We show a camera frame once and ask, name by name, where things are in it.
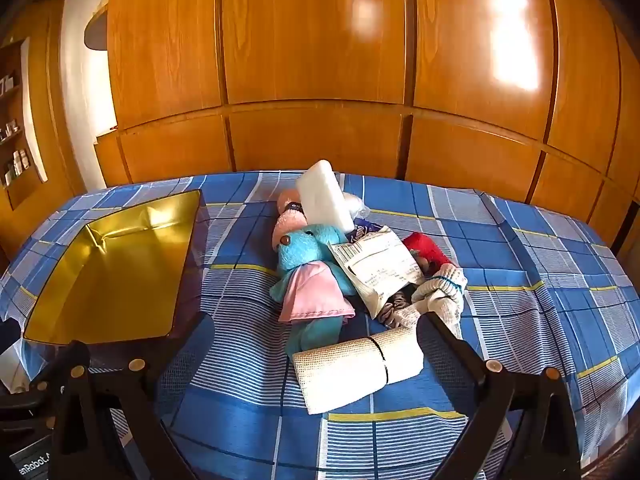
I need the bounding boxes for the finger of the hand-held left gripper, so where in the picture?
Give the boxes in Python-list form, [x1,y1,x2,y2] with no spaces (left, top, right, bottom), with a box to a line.
[0,377,63,423]

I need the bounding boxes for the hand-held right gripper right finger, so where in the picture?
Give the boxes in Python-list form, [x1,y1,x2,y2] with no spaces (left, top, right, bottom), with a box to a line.
[416,311,583,480]

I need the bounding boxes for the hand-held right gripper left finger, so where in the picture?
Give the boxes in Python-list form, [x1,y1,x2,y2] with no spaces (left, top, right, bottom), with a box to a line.
[50,311,215,480]

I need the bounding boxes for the white knitted socks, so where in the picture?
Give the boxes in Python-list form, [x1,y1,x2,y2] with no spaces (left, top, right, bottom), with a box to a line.
[385,262,468,341]

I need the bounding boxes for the patterned hair scrunchie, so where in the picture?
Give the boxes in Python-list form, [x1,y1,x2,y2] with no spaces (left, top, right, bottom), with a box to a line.
[377,287,417,324]

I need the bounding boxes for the red plush toy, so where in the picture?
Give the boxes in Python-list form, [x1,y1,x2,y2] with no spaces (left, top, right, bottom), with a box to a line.
[402,232,453,277]

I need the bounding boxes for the white plastic packet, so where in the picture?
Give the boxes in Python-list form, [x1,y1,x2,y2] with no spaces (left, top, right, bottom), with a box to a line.
[330,227,426,318]

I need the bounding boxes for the beige mesh mat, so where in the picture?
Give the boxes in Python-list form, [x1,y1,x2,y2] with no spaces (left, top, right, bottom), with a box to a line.
[292,327,426,416]

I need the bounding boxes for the gold metal tin box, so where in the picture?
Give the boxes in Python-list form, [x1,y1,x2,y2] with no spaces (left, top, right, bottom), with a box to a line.
[22,190,203,346]

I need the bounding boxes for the blue tissue packet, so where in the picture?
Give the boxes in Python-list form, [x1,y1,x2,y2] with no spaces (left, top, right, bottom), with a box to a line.
[347,217,385,246]

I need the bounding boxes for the blue plush toy pink dress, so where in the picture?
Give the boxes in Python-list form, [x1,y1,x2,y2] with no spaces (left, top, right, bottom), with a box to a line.
[270,227,356,358]

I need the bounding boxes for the clear plastic cotton bag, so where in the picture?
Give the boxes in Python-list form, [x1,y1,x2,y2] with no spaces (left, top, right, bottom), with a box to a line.
[340,187,372,221]

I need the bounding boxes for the pink towel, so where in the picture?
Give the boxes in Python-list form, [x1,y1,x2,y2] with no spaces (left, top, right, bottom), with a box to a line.
[272,189,311,256]

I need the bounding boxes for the white foam block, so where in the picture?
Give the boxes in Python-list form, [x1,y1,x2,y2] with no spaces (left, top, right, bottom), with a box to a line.
[295,159,356,233]

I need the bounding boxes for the blue checked bedsheet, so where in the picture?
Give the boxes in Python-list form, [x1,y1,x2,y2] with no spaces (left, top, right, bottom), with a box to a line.
[0,170,640,480]

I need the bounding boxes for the wooden shelf unit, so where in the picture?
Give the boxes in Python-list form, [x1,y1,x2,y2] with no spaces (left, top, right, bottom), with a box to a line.
[0,0,88,261]

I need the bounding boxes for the wooden wardrobe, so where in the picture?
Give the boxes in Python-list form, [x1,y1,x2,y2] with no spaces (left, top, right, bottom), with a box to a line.
[95,0,640,256]

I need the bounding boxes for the wooden wall shelf with items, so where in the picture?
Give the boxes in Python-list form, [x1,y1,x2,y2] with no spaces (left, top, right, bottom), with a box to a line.
[0,74,32,187]

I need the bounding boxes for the dark brown wall fixture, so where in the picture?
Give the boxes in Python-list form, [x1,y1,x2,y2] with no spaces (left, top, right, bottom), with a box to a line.
[83,9,109,52]

